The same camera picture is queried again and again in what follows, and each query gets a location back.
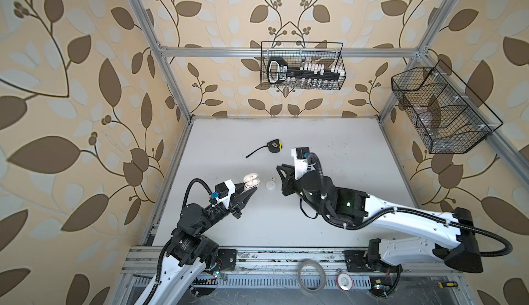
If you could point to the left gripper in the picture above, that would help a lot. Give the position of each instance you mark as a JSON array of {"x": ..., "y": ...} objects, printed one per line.
[{"x": 240, "y": 201}]

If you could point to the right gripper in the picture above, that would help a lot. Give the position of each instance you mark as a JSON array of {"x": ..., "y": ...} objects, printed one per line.
[{"x": 288, "y": 170}]

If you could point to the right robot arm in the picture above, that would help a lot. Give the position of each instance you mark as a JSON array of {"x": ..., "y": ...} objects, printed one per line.
[{"x": 450, "y": 238}]

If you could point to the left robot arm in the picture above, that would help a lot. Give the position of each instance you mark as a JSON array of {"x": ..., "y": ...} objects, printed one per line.
[{"x": 189, "y": 252}]

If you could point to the white round earbud case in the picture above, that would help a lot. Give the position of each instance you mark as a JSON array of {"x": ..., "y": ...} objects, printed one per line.
[{"x": 270, "y": 185}]

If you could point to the black yellow tape measure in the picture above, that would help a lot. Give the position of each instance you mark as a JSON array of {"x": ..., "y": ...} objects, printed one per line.
[{"x": 274, "y": 146}]

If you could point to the grey tape roll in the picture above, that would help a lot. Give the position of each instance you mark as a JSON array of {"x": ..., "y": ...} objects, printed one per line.
[{"x": 311, "y": 277}]

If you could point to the black socket set holder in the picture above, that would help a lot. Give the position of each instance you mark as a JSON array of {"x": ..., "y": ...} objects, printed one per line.
[{"x": 278, "y": 71}]

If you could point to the small white tape roll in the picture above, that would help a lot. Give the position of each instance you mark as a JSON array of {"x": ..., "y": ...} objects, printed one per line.
[{"x": 344, "y": 282}]

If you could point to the black yellow screwdriver right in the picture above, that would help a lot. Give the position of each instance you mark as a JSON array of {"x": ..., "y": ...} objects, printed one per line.
[{"x": 449, "y": 284}]

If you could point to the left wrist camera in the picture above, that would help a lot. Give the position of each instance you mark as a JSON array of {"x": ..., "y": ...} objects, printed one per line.
[{"x": 222, "y": 194}]

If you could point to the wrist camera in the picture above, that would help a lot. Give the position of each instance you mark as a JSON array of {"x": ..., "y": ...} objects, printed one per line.
[
  {"x": 301, "y": 165},
  {"x": 222, "y": 194}
]

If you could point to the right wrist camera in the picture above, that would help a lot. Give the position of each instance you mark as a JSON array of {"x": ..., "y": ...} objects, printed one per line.
[{"x": 301, "y": 165}]

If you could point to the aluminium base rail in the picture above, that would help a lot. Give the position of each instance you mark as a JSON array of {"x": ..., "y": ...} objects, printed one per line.
[{"x": 246, "y": 260}]

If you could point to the rear wire basket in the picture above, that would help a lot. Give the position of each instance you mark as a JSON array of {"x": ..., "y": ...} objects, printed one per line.
[{"x": 320, "y": 53}]

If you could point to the wire basket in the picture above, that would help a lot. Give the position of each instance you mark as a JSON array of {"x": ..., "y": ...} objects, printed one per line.
[
  {"x": 449, "y": 116},
  {"x": 320, "y": 53}
]

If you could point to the right side wire basket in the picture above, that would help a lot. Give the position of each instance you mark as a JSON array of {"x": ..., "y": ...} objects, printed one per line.
[{"x": 449, "y": 116}]

